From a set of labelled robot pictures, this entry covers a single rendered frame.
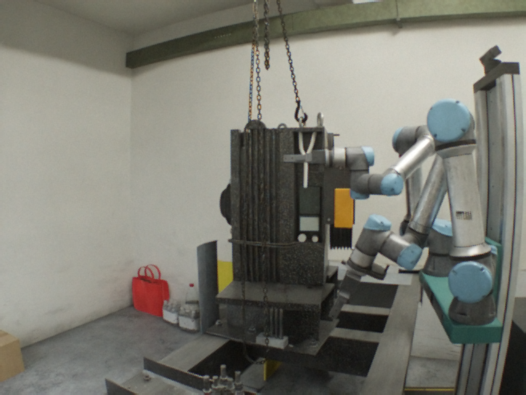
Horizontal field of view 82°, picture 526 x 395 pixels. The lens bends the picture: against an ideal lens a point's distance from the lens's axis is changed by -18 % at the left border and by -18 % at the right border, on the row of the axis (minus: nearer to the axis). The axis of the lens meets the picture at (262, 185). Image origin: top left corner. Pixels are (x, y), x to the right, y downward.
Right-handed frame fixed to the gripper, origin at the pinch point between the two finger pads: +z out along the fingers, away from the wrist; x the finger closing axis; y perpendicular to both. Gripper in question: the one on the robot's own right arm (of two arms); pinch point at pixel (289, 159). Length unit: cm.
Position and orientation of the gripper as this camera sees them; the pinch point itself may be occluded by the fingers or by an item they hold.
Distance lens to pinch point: 136.8
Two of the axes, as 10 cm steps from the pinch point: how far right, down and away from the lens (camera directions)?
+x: 1.4, -0.1, 9.9
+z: -9.9, 0.3, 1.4
